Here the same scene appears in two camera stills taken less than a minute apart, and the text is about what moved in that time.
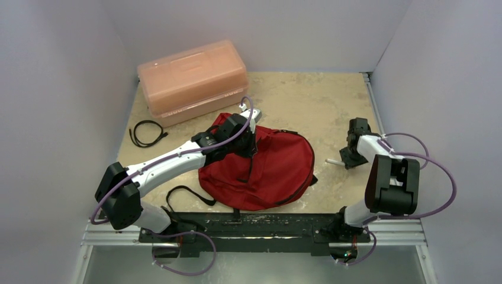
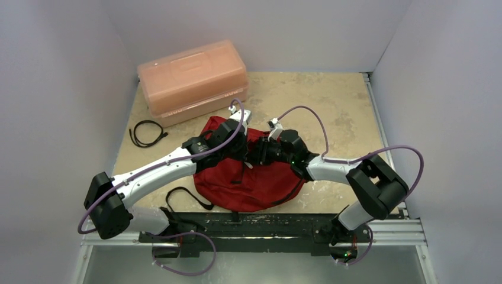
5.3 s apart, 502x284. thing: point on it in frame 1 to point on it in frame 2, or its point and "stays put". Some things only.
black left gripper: x=252 y=148 stays put
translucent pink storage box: x=194 y=83 stays put
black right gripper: x=353 y=157 to x=265 y=148
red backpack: x=279 y=171 stays put
